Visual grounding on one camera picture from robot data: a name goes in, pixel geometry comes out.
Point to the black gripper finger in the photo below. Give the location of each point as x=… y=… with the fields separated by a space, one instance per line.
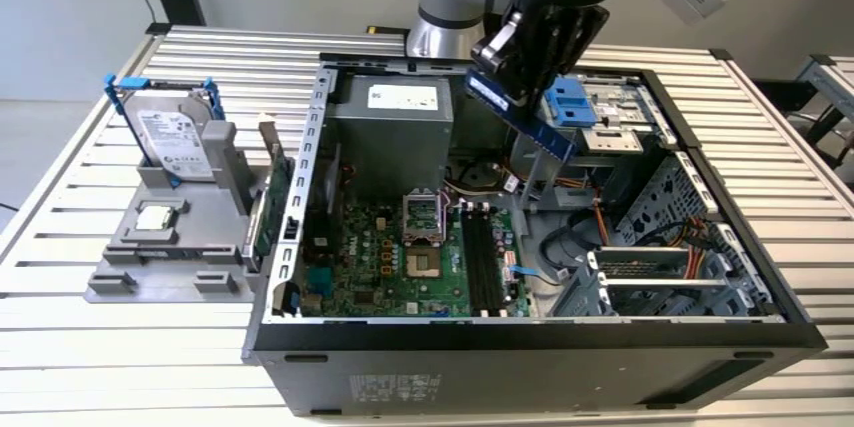
x=497 y=52
x=561 y=47

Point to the RAM stick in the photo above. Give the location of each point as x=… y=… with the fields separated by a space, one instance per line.
x=554 y=139
x=167 y=253

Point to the black RAM slot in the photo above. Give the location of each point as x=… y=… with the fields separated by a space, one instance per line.
x=472 y=259
x=488 y=259
x=480 y=259
x=496 y=259

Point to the blue drive latch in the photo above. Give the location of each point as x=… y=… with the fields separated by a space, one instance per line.
x=574 y=107

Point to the yellow black plug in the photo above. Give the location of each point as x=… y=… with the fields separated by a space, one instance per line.
x=377 y=29

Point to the grey power supply unit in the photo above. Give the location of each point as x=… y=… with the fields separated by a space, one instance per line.
x=394 y=147

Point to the thin locking lever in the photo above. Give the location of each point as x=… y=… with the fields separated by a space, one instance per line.
x=445 y=219

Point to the black joint block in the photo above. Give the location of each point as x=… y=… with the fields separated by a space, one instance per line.
x=784 y=94

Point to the slatted metal side table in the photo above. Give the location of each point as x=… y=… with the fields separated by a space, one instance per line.
x=828 y=72

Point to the green graphics card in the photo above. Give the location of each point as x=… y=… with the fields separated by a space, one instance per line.
x=277 y=182

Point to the CPU socket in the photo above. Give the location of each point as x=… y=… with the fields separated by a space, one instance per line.
x=424 y=261

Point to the silver disk bay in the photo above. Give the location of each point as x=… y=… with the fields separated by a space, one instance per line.
x=641 y=284

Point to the green motherboard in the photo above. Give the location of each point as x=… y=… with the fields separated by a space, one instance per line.
x=428 y=297

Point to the hard disk in blue carrier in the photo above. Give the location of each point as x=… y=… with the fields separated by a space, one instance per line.
x=167 y=137

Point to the blue expansion slot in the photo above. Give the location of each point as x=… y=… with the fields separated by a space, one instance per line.
x=321 y=282

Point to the grey parts rack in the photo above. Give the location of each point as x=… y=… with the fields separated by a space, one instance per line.
x=201 y=227

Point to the silver CPU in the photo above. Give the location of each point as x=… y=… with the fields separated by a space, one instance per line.
x=154 y=219

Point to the black open PC case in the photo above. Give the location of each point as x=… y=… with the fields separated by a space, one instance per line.
x=468 y=377

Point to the black table corner bracket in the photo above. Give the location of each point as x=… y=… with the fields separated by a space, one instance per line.
x=159 y=29
x=721 y=54

